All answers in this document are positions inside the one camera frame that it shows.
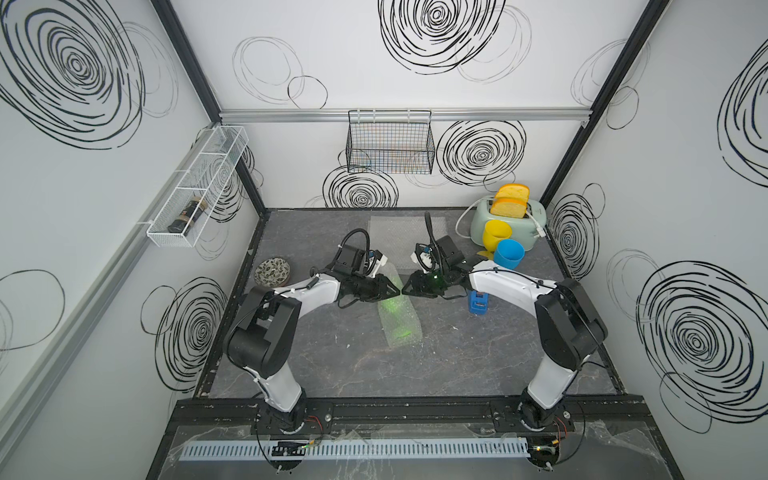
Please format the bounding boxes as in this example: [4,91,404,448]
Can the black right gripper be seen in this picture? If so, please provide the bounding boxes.
[399,268,450,298]

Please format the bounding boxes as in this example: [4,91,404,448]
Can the green plastic wine glass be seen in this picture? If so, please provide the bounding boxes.
[380,293,421,346]

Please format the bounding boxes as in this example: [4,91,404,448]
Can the blue tape dispenser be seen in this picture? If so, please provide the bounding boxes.
[468,290,490,315]

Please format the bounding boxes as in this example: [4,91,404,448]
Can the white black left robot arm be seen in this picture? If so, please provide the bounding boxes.
[223,271,400,414]

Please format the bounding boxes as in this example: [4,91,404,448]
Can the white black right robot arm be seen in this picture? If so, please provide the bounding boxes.
[403,236,608,431]

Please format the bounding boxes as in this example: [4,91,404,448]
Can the yellow plastic wine glass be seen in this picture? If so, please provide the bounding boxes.
[478,220,513,260]

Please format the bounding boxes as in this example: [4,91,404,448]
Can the blue plastic wine glass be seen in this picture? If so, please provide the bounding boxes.
[493,238,525,270]

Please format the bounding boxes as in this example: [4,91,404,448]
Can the patterned small bowl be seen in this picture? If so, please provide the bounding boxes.
[253,257,291,288]

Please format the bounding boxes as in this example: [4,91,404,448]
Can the mint green toaster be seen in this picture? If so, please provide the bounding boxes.
[469,196,547,251]

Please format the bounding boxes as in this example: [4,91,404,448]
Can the front yellow toast slice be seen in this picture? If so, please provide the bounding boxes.
[489,198,527,219]

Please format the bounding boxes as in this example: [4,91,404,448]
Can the yellow toast slice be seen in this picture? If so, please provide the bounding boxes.
[489,198,527,219]
[494,183,530,203]

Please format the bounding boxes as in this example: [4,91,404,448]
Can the rear yellow toast slice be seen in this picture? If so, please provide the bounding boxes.
[494,183,530,203]

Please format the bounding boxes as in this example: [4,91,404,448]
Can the dark item in shelf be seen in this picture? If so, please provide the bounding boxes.
[167,197,208,235]

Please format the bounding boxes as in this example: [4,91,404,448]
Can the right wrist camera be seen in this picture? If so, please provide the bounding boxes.
[411,243,434,273]

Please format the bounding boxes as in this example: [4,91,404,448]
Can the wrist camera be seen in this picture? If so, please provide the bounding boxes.
[411,243,434,273]
[363,250,388,278]

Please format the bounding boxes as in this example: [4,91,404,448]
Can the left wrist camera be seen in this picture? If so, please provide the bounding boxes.
[363,250,388,278]

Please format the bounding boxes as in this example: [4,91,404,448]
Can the black corrugated right cable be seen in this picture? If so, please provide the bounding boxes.
[423,211,438,271]

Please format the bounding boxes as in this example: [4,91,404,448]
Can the black corrugated cable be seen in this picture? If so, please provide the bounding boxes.
[423,211,438,271]
[337,227,373,271]

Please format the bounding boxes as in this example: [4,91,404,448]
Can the black corrugated left cable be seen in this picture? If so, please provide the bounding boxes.
[337,227,373,271]

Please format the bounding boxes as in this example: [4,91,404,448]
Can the black wire wall basket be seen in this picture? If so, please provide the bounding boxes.
[345,120,436,175]

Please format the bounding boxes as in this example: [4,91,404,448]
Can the aluminium wall rail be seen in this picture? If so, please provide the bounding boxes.
[220,107,592,124]

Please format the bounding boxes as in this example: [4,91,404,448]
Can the white wire wall shelf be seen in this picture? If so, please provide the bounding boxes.
[147,125,248,248]

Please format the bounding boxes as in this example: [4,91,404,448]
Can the white slotted cable duct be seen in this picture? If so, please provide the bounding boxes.
[179,438,530,461]

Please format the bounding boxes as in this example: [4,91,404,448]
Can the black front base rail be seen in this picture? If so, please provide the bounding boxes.
[170,394,652,436]

